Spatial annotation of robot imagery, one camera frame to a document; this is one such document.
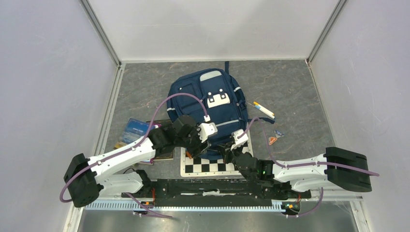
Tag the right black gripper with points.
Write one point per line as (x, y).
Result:
(225, 150)

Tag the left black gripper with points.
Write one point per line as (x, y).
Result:
(196, 151)

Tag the black hardcover book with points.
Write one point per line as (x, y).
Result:
(165, 155)

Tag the navy blue backpack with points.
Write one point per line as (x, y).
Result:
(220, 94)

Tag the blue landscape cover book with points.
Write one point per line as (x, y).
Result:
(133, 130)

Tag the purple book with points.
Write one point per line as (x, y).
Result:
(150, 161)

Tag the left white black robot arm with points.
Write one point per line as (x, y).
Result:
(88, 178)

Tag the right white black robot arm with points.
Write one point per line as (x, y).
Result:
(336, 167)

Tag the brown orange toy block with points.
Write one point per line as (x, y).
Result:
(188, 155)

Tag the black and white chessboard mat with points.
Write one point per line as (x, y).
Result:
(198, 167)

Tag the orange triangular card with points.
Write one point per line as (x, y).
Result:
(272, 140)

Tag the blue triangular card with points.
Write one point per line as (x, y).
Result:
(278, 134)

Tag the blue tipped white marker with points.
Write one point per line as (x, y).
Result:
(266, 113)

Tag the yellow tipped white marker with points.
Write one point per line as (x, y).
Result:
(264, 109)

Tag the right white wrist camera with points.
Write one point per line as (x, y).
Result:
(239, 138)

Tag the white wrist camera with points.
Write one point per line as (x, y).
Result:
(207, 129)
(239, 138)

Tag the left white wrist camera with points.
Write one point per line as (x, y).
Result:
(207, 129)

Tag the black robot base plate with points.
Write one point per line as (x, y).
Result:
(216, 192)

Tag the aluminium frame rail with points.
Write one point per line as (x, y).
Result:
(125, 201)

